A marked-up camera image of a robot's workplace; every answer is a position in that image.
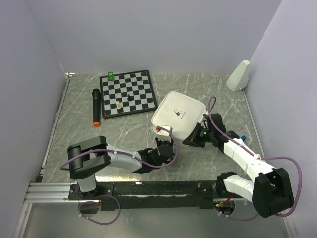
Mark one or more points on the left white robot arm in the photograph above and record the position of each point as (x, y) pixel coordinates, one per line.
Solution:
(88, 157)

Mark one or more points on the white wedge device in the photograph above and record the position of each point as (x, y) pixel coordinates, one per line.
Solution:
(238, 80)

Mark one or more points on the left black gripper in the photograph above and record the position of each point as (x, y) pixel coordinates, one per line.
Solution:
(158, 141)

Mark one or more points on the green toy padlock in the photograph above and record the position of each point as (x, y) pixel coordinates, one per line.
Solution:
(110, 76)

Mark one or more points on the cream chess piece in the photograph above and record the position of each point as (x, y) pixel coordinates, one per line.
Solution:
(118, 105)

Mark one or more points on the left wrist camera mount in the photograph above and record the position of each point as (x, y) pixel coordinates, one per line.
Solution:
(163, 132)

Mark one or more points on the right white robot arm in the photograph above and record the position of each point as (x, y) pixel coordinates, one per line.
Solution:
(268, 188)

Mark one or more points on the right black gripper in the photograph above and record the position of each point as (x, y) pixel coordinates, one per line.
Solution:
(193, 139)

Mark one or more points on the white medicine kit case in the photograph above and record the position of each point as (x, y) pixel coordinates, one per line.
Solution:
(181, 113)

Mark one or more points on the black white chessboard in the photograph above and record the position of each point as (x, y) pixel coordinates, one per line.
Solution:
(137, 84)

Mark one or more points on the black wireless microphone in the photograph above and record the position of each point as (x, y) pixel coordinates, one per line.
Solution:
(96, 106)

